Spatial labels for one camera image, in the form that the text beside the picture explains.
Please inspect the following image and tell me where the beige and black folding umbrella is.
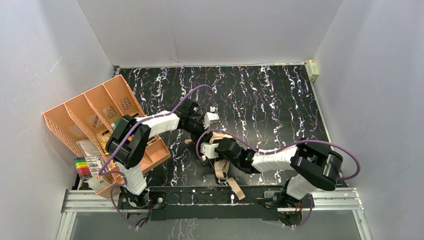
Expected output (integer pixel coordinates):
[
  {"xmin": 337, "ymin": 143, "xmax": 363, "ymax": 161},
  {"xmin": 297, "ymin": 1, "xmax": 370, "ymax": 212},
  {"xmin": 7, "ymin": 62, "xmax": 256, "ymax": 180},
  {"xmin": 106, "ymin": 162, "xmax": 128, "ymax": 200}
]
[{"xmin": 184, "ymin": 132, "xmax": 246, "ymax": 200}]

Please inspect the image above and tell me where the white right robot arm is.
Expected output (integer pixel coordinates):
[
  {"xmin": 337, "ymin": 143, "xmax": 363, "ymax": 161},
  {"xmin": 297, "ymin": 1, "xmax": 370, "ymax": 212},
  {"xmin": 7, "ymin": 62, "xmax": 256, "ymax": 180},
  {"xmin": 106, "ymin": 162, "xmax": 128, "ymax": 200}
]
[{"xmin": 212, "ymin": 137, "xmax": 343, "ymax": 201}]

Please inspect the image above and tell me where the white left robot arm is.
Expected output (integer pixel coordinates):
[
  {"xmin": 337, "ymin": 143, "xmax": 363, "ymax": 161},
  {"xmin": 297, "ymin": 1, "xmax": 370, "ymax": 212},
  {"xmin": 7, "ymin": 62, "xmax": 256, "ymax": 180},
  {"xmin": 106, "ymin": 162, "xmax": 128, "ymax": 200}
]
[{"xmin": 106, "ymin": 99, "xmax": 219, "ymax": 207}]

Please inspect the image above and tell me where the yellow spiral notebook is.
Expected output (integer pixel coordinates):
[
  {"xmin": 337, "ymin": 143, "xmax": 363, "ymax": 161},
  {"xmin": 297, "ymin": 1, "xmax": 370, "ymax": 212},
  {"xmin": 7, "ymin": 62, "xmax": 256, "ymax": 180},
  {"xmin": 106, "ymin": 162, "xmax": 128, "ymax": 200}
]
[{"xmin": 97, "ymin": 131, "xmax": 112, "ymax": 156}]

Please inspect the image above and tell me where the orange plastic desk organizer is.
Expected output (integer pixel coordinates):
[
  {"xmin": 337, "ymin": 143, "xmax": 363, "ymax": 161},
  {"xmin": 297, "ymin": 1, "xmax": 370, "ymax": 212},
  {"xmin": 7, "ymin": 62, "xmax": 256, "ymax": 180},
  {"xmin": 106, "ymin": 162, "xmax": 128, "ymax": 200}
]
[{"xmin": 43, "ymin": 74, "xmax": 172, "ymax": 200}]

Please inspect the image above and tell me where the small white red box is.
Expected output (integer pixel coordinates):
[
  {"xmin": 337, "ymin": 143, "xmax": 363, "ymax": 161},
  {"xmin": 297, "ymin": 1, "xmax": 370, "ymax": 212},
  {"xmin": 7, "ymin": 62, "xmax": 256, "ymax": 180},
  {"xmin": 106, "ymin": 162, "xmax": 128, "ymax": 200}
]
[{"xmin": 87, "ymin": 175, "xmax": 112, "ymax": 193}]

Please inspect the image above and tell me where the coloured marker set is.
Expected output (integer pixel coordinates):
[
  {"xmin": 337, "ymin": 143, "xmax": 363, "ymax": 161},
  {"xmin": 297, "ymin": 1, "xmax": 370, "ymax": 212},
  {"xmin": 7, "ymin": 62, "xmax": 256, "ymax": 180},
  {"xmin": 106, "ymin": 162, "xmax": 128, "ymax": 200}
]
[{"xmin": 73, "ymin": 155, "xmax": 105, "ymax": 180}]

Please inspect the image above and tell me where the white green box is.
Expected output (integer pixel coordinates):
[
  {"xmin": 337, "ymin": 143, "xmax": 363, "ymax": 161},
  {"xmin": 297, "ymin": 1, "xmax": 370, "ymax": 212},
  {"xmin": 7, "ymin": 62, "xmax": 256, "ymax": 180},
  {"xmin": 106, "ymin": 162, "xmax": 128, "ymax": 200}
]
[{"xmin": 304, "ymin": 59, "xmax": 320, "ymax": 82}]

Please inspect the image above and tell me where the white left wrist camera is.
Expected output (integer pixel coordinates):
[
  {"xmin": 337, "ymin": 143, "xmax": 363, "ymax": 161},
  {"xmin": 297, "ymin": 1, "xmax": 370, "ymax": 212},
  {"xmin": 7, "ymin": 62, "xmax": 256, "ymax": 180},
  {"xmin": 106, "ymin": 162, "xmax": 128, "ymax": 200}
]
[{"xmin": 203, "ymin": 106, "xmax": 220, "ymax": 129}]

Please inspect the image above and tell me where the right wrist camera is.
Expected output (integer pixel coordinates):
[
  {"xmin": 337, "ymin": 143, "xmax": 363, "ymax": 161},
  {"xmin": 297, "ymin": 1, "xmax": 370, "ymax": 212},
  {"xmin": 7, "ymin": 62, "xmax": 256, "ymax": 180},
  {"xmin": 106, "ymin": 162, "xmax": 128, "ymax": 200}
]
[{"xmin": 199, "ymin": 142, "xmax": 219, "ymax": 161}]

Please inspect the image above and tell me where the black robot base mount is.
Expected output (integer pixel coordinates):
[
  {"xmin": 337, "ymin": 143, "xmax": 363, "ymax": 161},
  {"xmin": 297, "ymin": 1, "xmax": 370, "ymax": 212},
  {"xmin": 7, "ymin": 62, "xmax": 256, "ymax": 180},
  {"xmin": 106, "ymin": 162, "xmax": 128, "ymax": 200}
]
[{"xmin": 117, "ymin": 185, "xmax": 309, "ymax": 225}]

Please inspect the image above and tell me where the aluminium frame rail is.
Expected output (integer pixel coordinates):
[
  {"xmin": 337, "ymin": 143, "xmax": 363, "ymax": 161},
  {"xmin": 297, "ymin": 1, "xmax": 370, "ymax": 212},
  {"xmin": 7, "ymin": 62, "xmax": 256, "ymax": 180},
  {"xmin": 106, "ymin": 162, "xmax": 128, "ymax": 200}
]
[{"xmin": 61, "ymin": 187, "xmax": 372, "ymax": 240}]

